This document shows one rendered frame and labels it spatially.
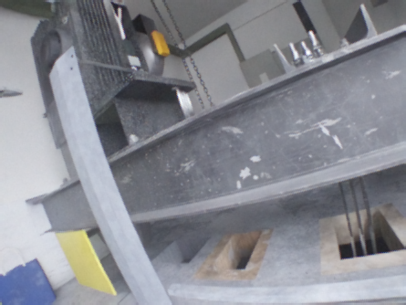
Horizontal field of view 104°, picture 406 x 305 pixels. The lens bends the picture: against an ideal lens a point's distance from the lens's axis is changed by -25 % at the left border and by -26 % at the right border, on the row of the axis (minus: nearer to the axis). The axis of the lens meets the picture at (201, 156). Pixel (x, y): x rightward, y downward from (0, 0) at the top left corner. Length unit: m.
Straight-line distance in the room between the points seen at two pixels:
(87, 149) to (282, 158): 0.58
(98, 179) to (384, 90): 0.80
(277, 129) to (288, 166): 0.10
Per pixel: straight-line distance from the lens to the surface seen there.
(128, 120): 0.79
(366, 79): 0.54
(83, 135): 0.72
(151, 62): 1.28
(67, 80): 0.79
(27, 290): 1.66
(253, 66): 3.75
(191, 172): 0.63
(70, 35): 1.09
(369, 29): 0.52
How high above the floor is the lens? 0.57
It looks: 2 degrees down
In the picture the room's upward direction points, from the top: 21 degrees counter-clockwise
